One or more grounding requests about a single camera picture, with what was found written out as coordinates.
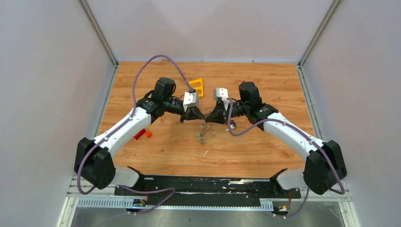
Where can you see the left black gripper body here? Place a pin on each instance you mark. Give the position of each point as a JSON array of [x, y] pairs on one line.
[[186, 116]]

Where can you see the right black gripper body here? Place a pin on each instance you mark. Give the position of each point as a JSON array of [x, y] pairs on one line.
[[224, 115]]

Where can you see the metal keyring with keys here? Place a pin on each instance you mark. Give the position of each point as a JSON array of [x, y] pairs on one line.
[[205, 127]]

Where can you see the black head silver key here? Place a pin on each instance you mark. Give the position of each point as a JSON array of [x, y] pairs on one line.
[[231, 127]]

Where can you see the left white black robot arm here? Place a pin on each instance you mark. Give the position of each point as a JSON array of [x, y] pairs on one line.
[[94, 157]]

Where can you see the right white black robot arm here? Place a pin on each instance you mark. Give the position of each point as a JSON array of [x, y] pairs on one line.
[[324, 163]]

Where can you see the yellow triangular plastic piece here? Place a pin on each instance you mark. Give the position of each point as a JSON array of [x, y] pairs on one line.
[[197, 84]]

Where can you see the red flat toy block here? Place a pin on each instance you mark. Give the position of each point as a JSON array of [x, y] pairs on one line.
[[139, 134]]

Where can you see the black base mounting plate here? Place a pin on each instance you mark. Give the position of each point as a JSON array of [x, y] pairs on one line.
[[213, 191]]

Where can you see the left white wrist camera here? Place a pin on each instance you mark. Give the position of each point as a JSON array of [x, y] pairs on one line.
[[190, 99]]

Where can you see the white slotted cable duct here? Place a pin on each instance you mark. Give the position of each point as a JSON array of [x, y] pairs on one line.
[[132, 203]]

